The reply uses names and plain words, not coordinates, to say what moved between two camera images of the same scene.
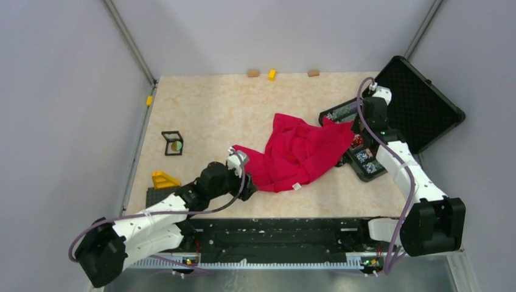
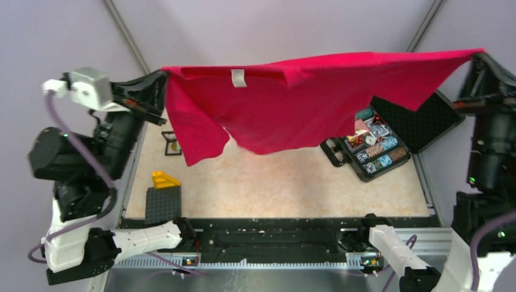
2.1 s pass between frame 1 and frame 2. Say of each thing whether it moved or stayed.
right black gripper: moved
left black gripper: moved
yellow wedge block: stayed
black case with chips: stayed
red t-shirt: moved
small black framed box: stayed
